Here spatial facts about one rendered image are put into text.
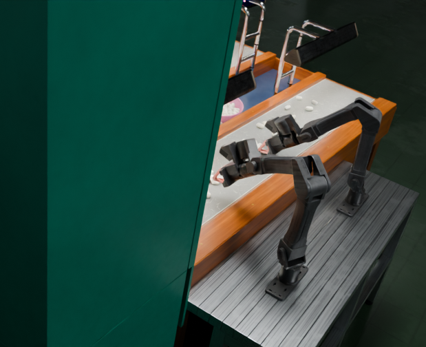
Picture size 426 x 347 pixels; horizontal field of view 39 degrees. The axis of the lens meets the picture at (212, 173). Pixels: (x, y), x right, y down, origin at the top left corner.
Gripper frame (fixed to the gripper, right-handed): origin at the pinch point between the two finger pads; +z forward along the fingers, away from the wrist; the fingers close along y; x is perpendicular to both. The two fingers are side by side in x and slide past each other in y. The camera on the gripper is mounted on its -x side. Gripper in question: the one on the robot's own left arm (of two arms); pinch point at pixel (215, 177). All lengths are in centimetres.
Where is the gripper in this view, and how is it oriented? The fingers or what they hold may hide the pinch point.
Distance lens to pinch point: 219.4
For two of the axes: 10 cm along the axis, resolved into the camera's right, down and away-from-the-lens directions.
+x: 4.0, 9.1, 1.4
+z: -7.0, 2.0, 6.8
